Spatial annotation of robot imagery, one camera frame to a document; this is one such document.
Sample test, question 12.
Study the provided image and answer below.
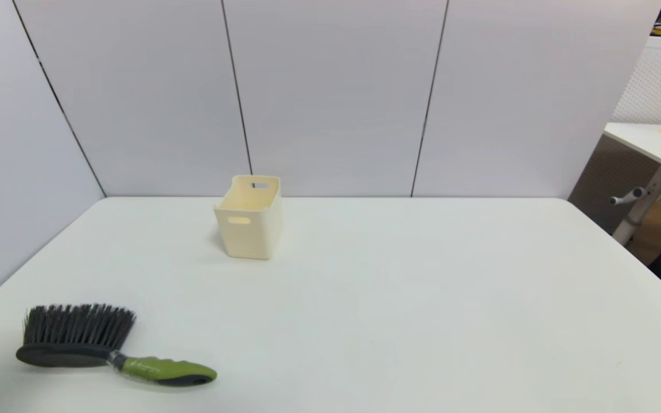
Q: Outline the grey brush with green handle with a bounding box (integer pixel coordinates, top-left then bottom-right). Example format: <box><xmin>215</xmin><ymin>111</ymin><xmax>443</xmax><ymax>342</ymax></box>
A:
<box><xmin>15</xmin><ymin>303</ymin><xmax>218</xmax><ymax>387</ymax></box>

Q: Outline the cream plastic storage bin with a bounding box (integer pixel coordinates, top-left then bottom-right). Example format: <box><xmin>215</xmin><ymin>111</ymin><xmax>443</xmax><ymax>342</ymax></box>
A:
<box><xmin>212</xmin><ymin>174</ymin><xmax>283</xmax><ymax>260</ymax></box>

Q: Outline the white desk with metal leg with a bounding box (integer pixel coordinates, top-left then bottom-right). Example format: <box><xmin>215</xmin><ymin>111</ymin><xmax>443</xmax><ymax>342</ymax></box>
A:
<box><xmin>604</xmin><ymin>122</ymin><xmax>661</xmax><ymax>247</ymax></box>

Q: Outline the white perforated partition panel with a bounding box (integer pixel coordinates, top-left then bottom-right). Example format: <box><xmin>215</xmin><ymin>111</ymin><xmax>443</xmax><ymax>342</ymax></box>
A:
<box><xmin>612</xmin><ymin>36</ymin><xmax>661</xmax><ymax>126</ymax></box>

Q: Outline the grey desk crank handle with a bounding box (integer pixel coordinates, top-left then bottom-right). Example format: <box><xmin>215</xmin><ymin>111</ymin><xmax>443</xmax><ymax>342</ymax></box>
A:
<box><xmin>610</xmin><ymin>186</ymin><xmax>648</xmax><ymax>206</ymax></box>

